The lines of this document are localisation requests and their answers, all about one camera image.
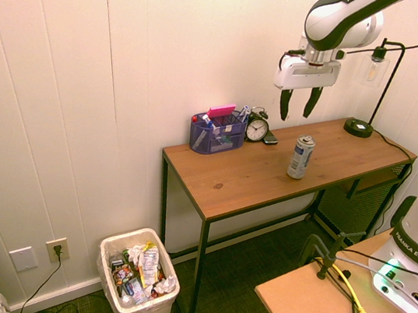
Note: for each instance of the black twin-bell alarm clock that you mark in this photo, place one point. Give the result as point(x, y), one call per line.
point(256, 127)

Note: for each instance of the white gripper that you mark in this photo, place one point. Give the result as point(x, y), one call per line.
point(307, 72)

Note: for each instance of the silver blue drink can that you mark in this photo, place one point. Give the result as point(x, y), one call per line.
point(300, 158)

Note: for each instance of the white blank wall plate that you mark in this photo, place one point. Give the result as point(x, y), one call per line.
point(23, 258)

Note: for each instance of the crumpled snack wrapper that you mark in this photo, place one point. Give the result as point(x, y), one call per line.
point(146, 263)

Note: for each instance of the wooden desk with black frame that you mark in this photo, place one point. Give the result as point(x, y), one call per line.
point(270, 169)

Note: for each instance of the black C-clamp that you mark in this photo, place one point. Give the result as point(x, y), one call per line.
point(322, 252)

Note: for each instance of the beige wall power outlet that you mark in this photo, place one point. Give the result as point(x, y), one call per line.
point(58, 248)

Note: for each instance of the wooden robot mounting board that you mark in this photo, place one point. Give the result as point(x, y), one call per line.
point(331, 312)

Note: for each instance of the blue mesh desk organizer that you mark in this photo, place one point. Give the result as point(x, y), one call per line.
point(216, 136)

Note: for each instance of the white plastic trash bin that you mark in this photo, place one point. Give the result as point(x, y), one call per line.
point(139, 284)

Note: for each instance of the pink sticky note pad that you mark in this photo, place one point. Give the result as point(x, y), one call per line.
point(221, 110)

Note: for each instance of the black desk lamp with bulb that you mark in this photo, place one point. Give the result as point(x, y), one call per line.
point(379, 71)

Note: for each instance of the crumpled white tissue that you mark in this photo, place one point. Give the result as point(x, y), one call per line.
point(164, 285)

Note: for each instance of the black smartphone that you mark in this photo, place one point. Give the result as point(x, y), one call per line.
point(271, 138)

